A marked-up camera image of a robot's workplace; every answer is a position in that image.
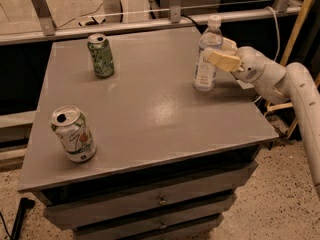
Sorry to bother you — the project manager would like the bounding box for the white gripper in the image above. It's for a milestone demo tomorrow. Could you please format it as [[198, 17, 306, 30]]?
[[203, 37, 277, 84]]

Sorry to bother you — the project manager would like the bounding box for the clear blue-label plastic bottle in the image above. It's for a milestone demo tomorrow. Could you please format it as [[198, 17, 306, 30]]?
[[193, 15, 223, 91]]

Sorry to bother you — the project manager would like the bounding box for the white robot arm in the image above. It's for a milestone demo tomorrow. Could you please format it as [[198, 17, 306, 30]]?
[[204, 38, 320, 196]]

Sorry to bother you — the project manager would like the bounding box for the grey metal railing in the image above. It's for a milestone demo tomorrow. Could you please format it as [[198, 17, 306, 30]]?
[[0, 6, 301, 47]]

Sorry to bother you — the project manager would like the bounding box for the grey drawer cabinet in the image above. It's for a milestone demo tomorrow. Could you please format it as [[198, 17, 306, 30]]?
[[18, 28, 276, 240]]

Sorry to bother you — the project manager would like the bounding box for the green soda can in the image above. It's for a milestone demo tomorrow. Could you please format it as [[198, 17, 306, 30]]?
[[87, 33, 114, 78]]

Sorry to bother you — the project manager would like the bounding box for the lower grey drawer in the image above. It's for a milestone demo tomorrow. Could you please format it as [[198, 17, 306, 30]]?
[[74, 191, 236, 240]]

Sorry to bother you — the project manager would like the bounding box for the grey drawer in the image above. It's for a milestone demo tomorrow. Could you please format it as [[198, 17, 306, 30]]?
[[44, 161, 257, 230], [74, 191, 236, 240]]

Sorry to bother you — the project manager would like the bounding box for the white 7up soda can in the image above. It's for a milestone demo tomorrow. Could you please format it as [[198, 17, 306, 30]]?
[[51, 105, 96, 163]]

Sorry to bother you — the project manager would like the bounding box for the upper grey drawer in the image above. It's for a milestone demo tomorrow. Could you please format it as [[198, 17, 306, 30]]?
[[44, 161, 257, 230]]

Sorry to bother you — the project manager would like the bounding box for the black floor object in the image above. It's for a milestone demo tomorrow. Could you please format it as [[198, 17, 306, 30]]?
[[10, 197, 35, 240]]

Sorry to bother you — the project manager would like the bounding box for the white cable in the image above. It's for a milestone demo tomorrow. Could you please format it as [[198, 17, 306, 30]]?
[[253, 6, 282, 104]]

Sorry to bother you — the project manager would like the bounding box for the middle metal bracket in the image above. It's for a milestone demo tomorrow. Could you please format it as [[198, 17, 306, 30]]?
[[169, 0, 181, 23]]

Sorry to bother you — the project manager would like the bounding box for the left metal bracket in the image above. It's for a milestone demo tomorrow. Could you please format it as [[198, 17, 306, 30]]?
[[31, 0, 56, 36]]

